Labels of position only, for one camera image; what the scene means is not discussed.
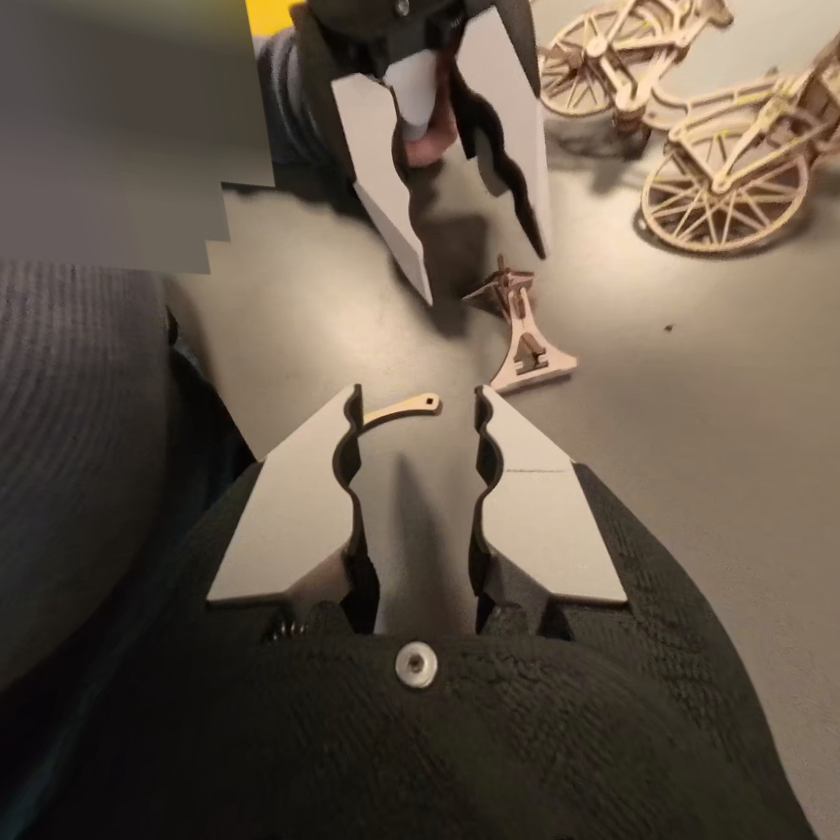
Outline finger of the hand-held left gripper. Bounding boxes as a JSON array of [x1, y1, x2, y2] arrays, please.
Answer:
[[455, 0, 552, 261], [330, 71, 434, 308]]

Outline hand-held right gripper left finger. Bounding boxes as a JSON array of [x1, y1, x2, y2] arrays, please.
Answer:
[[205, 385, 365, 622]]

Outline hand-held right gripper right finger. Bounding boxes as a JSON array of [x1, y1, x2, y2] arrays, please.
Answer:
[[474, 385, 630, 608]]

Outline wooden model stand assembly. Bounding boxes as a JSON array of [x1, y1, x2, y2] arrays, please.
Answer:
[[461, 255, 580, 395]]

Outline person's left forearm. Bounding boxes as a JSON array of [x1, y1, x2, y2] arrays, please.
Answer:
[[255, 26, 355, 198]]

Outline wooden bicycle model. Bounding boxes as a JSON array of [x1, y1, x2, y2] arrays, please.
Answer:
[[537, 0, 840, 256]]

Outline person's left hand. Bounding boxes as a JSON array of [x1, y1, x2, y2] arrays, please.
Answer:
[[402, 58, 462, 169]]

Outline person's dark trousers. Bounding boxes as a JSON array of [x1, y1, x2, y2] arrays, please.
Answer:
[[164, 305, 258, 500]]

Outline curved wooden strip part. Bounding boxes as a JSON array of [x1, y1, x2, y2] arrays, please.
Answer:
[[362, 392, 442, 425]]

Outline person's torso in knit sweater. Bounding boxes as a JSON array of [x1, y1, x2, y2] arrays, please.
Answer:
[[0, 259, 217, 697]]

